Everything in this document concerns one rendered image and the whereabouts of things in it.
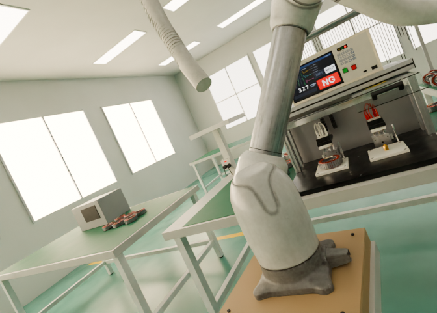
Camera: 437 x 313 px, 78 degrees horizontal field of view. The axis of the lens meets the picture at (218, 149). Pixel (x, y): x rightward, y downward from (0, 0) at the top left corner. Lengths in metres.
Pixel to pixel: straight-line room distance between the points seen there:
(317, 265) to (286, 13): 0.66
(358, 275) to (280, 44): 0.61
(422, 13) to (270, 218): 0.60
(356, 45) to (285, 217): 1.07
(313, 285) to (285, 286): 0.06
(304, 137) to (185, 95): 7.67
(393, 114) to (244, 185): 1.17
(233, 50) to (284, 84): 7.56
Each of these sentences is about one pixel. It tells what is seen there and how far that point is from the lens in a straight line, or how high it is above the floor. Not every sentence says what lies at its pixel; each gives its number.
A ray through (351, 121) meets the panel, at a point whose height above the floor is 0.92.
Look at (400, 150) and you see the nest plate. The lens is 1.37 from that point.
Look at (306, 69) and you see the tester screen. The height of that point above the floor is 1.26.
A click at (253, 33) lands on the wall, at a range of 8.21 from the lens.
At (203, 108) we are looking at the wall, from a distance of 8.85.
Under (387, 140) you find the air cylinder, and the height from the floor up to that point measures 0.79.
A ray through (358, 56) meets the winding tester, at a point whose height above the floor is 1.22.
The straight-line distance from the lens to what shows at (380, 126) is 1.45.
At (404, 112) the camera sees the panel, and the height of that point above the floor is 0.87.
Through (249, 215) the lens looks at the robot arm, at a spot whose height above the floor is 0.98.
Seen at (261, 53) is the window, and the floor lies 2.56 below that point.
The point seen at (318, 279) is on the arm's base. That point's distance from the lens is 0.66.
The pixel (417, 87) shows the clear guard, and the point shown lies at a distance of 1.25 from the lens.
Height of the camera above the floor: 1.18
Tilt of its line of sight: 4 degrees down
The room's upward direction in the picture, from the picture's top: 24 degrees counter-clockwise
